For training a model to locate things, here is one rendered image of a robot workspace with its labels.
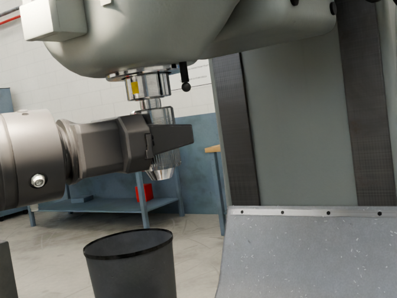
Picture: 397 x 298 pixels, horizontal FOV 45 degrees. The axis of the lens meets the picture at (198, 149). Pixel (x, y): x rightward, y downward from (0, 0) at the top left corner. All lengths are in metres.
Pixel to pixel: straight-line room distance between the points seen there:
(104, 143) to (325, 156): 0.46
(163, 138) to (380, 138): 0.41
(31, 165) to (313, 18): 0.38
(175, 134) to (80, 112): 6.50
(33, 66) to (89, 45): 7.29
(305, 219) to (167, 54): 0.48
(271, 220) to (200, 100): 4.75
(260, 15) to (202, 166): 5.14
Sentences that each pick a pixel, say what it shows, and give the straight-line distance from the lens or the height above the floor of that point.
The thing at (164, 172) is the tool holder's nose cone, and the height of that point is 1.20.
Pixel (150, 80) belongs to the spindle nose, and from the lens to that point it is 0.49.
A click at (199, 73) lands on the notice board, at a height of 1.67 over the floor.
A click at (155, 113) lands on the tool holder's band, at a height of 1.26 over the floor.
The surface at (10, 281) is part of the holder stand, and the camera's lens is 0.84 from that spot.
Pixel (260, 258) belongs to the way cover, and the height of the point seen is 0.99.
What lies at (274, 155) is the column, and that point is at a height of 1.16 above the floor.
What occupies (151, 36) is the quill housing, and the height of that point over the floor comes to 1.33.
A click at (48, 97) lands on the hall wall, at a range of 7.50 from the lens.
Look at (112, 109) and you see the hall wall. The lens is 6.51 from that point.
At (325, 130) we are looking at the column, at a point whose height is 1.20.
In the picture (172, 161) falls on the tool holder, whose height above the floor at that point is 1.21.
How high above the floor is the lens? 1.26
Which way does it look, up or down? 5 degrees down
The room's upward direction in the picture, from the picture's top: 8 degrees counter-clockwise
